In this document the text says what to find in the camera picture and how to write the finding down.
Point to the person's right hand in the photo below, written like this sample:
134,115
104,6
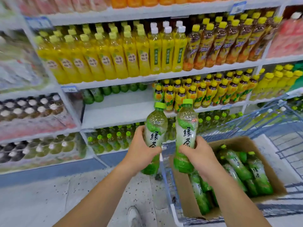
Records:
203,160

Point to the person's left hand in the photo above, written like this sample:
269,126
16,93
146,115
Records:
137,153

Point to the person's left thumb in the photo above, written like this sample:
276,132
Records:
155,150

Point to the person's right thumb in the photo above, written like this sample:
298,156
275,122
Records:
187,152

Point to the green tea bottle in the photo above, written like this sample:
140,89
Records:
187,125
156,122

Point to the person's left forearm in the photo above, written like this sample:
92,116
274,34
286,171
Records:
99,198

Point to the person's right forearm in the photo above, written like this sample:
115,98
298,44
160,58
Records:
232,203

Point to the row of green shelf bottles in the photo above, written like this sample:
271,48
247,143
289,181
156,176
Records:
111,139
213,121

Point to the brown cardboard box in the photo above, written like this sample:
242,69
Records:
239,141

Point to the pile of green drink bottles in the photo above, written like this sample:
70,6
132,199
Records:
239,167

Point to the row of small brown tea bottles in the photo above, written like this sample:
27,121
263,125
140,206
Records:
203,92

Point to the person's white shoe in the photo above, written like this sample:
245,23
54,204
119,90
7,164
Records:
133,217

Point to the row of dark green bottles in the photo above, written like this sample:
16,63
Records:
97,94

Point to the blue metal shopping cart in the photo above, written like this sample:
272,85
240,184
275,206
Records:
279,128

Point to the row of yellow white-capped bottles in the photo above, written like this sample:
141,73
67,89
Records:
167,51

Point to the blue white price tag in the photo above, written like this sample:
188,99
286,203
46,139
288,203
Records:
69,89
238,7
39,22

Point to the row of yellow yellow-capped bottles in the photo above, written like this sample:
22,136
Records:
272,85

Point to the row of yellow green-capped bottles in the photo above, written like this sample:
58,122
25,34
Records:
94,59

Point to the row of large brown tea bottles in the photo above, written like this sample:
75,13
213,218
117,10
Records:
224,44

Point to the row of dark white-capped bottles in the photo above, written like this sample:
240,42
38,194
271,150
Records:
30,107
35,148

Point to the white side shelf rack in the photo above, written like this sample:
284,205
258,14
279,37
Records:
30,89

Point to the row of orange drink bottles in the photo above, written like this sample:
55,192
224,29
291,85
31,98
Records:
146,1

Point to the row of pink drink bottles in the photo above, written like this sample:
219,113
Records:
286,37

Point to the stack of clear wrapped packs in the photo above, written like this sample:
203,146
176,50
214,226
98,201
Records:
19,66

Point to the row of pale pink bottles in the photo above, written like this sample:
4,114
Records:
64,4

